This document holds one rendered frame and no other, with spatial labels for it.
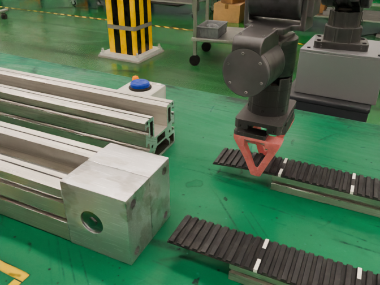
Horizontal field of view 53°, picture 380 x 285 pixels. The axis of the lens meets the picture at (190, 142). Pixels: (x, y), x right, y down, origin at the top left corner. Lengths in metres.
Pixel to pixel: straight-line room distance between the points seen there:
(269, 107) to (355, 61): 0.44
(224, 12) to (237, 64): 5.16
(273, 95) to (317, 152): 0.22
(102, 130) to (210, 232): 0.28
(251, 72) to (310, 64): 0.52
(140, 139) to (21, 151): 0.18
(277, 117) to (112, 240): 0.27
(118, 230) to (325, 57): 0.66
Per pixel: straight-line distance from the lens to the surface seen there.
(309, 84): 0.97
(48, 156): 0.58
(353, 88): 0.96
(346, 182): 0.59
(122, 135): 0.63
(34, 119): 0.76
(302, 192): 0.59
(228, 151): 0.63
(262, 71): 0.44
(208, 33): 3.59
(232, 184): 0.60
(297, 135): 0.76
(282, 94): 0.53
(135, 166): 0.47
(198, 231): 0.46
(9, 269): 0.51
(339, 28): 0.96
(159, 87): 0.80
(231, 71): 0.45
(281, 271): 0.44
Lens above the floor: 1.13
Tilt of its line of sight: 29 degrees down
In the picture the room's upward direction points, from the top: straight up
